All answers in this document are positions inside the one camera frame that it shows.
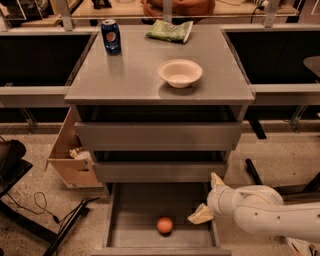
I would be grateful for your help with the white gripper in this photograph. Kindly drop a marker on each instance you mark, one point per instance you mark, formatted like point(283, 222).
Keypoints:
point(219, 202)

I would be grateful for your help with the orange fruit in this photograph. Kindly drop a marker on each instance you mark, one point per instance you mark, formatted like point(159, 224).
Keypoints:
point(164, 225)

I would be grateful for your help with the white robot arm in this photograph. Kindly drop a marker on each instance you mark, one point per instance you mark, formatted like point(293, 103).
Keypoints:
point(259, 209)

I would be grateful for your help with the grey bottom drawer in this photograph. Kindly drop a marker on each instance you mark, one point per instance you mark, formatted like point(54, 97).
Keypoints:
point(132, 215)

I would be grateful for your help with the grey drawer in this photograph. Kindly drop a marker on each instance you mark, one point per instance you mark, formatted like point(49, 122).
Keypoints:
point(158, 136)
point(139, 172)
point(132, 215)

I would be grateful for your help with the grey middle drawer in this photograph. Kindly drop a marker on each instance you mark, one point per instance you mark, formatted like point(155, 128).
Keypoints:
point(139, 172)

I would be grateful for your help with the grey drawer cabinet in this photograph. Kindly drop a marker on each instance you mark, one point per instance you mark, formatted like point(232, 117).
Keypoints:
point(160, 111)

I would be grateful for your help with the grey top drawer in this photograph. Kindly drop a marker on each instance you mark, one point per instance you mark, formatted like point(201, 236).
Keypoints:
point(158, 136)

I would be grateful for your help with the white sneaker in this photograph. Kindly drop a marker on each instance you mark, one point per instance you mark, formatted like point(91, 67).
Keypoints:
point(301, 247)

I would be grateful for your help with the black floor stand leg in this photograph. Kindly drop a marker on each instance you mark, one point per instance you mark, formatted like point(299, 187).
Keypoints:
point(68, 221)

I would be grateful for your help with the white paper bowl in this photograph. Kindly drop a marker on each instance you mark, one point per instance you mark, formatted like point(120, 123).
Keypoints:
point(180, 73)

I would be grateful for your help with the crumpled paper in box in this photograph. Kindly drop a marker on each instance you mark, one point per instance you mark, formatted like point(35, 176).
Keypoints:
point(79, 153)

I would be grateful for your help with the cardboard box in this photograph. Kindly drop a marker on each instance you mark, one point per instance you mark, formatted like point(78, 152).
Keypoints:
point(75, 173)

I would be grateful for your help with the green chip bag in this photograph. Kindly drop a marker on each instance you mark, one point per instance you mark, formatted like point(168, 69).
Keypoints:
point(165, 31)

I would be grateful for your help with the blue soda can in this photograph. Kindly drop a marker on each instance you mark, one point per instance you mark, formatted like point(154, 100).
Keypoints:
point(111, 37)

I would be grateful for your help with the black chair base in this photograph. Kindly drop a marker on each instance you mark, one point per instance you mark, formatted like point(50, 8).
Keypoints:
point(12, 168)

